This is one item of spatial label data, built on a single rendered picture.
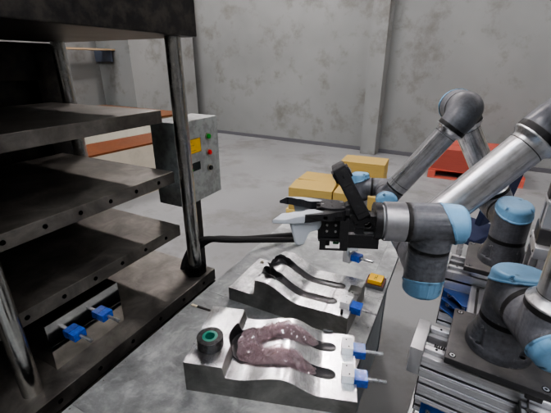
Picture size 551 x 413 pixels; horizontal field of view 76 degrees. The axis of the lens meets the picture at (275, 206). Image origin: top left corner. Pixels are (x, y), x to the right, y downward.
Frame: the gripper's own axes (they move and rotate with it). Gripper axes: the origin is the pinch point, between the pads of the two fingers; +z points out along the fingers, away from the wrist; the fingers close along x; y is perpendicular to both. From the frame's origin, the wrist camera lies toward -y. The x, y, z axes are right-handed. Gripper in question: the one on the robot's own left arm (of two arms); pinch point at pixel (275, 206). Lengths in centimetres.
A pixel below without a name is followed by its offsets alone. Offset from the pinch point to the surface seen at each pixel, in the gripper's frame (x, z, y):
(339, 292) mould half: 60, -19, 49
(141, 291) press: 68, 65, 58
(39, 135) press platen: 30, 71, -11
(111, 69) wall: 708, 433, -113
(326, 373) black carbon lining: 25, -14, 58
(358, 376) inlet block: 23, -23, 56
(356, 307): 49, -25, 49
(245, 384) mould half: 18, 10, 58
